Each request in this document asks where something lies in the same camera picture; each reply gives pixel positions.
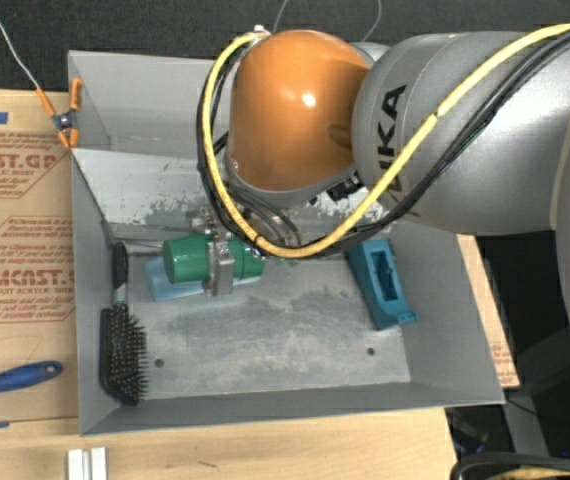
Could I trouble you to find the black cylinder on white bracket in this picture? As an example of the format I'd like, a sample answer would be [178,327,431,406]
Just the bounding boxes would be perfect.
[309,174,368,210]

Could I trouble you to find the light blue flat block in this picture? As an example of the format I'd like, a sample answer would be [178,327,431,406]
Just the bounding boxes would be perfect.
[143,256,264,304]

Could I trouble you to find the black hairbrush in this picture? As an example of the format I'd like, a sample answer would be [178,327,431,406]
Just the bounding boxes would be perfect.
[98,240,151,408]

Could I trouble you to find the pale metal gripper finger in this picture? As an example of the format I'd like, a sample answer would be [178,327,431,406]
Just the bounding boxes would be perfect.
[214,240,237,298]
[204,241,218,298]

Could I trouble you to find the green cup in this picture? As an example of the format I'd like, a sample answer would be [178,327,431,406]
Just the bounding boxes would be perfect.
[161,234,267,285]

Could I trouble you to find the blue hollow plastic box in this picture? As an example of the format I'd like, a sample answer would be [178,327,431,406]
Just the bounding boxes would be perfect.
[345,239,420,332]

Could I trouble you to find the grey metal bin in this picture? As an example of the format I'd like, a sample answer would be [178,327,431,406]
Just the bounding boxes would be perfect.
[67,50,507,437]

